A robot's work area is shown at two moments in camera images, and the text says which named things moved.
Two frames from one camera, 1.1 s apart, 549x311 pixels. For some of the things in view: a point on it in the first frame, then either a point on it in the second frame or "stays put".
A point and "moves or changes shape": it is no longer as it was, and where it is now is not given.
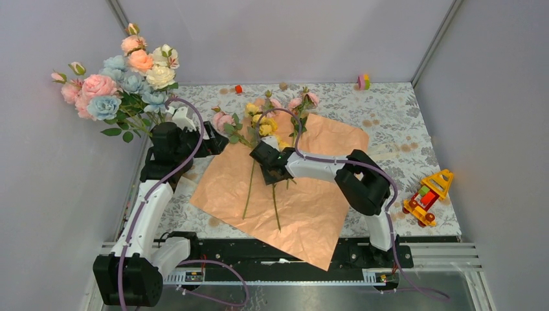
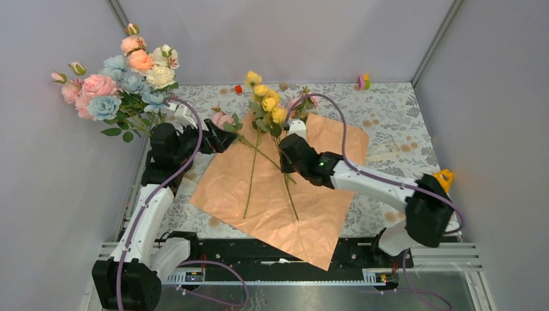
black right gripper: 269,179 → 285,167
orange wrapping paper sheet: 303,219 stays put
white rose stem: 162,76 stays put
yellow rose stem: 267,126 moves or changes shape
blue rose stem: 134,95 stays put
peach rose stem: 140,59 stays put
